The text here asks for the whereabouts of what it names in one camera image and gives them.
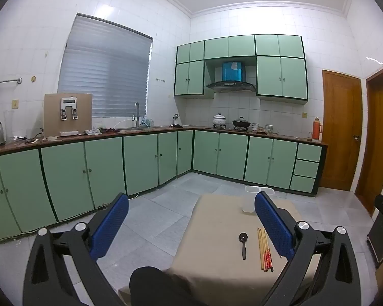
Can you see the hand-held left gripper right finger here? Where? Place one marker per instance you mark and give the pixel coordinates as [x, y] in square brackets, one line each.
[274, 226]

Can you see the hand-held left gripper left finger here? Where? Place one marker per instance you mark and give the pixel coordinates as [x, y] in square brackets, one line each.
[110, 226]

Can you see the red patterned wooden chopstick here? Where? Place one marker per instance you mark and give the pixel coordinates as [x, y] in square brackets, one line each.
[269, 259]
[266, 256]

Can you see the white two-compartment utensil holder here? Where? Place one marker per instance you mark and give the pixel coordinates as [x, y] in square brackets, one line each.
[249, 202]

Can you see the black spoon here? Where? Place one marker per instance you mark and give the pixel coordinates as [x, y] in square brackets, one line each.
[243, 245]

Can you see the green drawer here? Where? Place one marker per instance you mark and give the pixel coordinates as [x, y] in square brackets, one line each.
[302, 184]
[305, 169]
[309, 153]

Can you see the beige tablecloth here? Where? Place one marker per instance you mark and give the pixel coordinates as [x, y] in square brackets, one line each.
[217, 229]

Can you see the green base cabinet unit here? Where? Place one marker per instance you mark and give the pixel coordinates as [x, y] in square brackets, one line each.
[105, 169]

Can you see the person's dark trouser leg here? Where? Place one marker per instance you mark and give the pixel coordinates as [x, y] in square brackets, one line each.
[159, 287]

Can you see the dark red cloth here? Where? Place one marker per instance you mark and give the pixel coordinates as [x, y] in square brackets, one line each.
[110, 130]

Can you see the grey cloth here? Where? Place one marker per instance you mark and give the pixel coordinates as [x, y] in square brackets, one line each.
[92, 131]

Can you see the orange thermos flask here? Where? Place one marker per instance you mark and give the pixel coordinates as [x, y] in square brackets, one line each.
[316, 129]

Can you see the gas stove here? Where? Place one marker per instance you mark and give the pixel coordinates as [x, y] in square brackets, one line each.
[229, 128]

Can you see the black lidded wok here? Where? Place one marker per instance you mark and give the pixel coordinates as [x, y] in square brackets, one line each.
[241, 122]

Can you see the bottles beside sink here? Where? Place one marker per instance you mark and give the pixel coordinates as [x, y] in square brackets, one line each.
[147, 122]

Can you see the steel kitchen faucet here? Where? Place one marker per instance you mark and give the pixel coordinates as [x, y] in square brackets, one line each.
[136, 114]

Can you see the white lidded pot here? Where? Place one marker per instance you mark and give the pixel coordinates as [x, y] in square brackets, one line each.
[219, 120]

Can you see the dark brown kitchen countertop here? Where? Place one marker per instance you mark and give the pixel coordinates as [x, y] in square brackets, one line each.
[19, 146]

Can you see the brown backing board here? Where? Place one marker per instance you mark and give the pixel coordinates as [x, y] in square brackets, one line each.
[51, 118]

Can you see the white water purifier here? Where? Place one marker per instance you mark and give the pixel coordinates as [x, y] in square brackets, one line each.
[69, 108]

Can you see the clear plastic jug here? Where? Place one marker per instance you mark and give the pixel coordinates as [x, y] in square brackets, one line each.
[9, 127]

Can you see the black range hood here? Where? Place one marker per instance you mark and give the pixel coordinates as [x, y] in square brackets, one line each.
[231, 84]

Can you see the grey window blind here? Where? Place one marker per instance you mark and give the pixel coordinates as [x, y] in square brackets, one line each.
[105, 70]

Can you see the green wall cabinet unit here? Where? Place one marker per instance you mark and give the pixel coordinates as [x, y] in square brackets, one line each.
[281, 76]

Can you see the steel towel rail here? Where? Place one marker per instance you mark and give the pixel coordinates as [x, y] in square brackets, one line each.
[9, 80]

